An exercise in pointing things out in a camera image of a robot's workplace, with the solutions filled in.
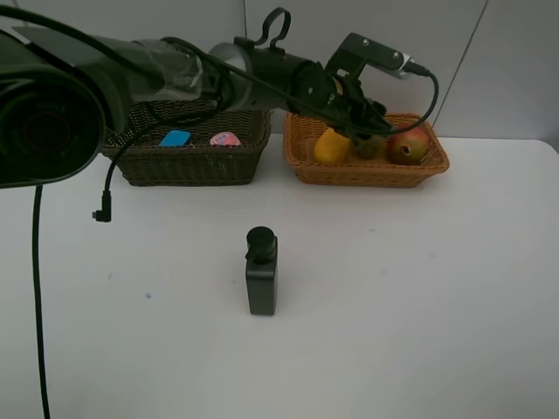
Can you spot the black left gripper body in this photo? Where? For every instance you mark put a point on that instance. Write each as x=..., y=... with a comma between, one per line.
x=341, y=105

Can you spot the yellow mango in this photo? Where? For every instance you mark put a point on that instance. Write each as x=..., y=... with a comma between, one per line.
x=331, y=148

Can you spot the brown kiwi fruit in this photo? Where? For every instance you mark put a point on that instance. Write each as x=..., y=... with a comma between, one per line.
x=368, y=148

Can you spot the red pomegranate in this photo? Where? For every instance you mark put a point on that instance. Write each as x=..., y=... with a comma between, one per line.
x=408, y=148

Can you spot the pink bottle white cap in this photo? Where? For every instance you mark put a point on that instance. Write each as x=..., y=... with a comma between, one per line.
x=226, y=139

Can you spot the blue whiteboard eraser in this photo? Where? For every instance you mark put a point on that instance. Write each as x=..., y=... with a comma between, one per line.
x=175, y=138

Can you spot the dark green pump bottle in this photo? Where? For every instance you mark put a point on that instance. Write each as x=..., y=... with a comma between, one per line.
x=261, y=280

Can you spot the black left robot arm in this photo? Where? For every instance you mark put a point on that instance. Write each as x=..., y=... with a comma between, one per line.
x=61, y=96

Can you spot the orange wicker basket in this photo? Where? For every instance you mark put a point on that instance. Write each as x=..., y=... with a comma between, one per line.
x=301, y=134

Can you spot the dark brown wicker basket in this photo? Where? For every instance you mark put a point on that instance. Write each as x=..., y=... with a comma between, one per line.
x=145, y=163

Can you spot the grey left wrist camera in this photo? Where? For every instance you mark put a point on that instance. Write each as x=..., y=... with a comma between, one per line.
x=357, y=52

